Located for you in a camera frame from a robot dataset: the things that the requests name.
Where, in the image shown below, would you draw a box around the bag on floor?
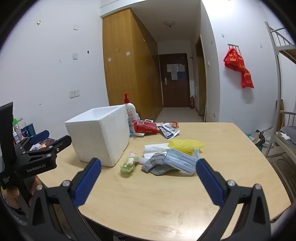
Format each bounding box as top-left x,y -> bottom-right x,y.
248,130 -> 266,146

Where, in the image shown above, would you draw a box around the papers on door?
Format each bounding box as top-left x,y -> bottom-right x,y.
167,64 -> 185,80

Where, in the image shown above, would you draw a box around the grey sock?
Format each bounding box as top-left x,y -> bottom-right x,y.
142,152 -> 176,175

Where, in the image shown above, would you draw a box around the wooden wardrobe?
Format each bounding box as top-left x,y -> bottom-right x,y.
102,8 -> 163,121

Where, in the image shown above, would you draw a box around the white tissue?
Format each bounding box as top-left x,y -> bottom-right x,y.
143,143 -> 170,159

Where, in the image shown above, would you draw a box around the green cap spray bottle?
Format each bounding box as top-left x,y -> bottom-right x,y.
13,119 -> 23,142

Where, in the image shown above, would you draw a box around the green pink fabric bundle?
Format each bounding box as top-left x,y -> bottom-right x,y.
120,152 -> 148,173

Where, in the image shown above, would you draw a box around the red packet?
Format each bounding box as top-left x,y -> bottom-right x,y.
132,119 -> 160,137

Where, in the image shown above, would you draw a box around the dark brown entry door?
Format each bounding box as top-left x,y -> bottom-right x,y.
159,53 -> 190,108

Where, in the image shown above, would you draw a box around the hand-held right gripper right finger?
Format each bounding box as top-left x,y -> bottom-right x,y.
195,158 -> 272,241

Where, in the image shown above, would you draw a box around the white pump bottle red cap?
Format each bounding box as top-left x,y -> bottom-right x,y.
124,93 -> 136,138

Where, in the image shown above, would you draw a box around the white foam box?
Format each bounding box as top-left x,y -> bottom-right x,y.
65,104 -> 130,167

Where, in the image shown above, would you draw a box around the light wooden side door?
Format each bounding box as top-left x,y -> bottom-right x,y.
195,36 -> 207,122

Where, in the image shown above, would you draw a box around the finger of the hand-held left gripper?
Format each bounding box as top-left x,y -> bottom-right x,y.
15,130 -> 50,151
23,135 -> 72,158

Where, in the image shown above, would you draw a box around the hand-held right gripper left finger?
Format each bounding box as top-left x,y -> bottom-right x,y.
26,158 -> 102,241

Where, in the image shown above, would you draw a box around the red bags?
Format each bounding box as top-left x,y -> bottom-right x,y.
223,47 -> 255,89

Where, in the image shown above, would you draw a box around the stack of blue face masks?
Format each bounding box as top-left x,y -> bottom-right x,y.
165,148 -> 201,175

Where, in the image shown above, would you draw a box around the dark blue cup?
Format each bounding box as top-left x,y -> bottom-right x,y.
25,123 -> 36,137

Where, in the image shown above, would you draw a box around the yellow foam net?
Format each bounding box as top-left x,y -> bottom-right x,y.
168,138 -> 205,155

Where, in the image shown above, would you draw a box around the metal bunk bed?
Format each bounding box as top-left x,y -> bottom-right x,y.
265,21 -> 296,158

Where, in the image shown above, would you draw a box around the person's left hand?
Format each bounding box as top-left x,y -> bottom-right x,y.
4,176 -> 37,208

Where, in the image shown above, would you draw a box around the wooden board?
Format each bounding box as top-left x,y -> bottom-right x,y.
277,100 -> 285,132

